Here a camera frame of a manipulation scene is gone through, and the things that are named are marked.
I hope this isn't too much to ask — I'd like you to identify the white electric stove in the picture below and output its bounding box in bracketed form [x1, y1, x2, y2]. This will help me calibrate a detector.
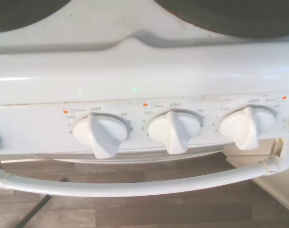
[0, 0, 289, 164]

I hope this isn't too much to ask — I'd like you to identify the white burner knob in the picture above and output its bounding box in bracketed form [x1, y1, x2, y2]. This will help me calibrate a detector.
[72, 113, 131, 159]
[148, 110, 203, 154]
[219, 106, 276, 151]

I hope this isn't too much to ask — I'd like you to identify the black coil burner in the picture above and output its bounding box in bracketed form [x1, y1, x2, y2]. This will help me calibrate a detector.
[154, 0, 289, 38]
[0, 0, 71, 33]

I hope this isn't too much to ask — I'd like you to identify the white oven door handle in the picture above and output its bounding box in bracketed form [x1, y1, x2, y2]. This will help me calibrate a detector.
[0, 137, 289, 198]

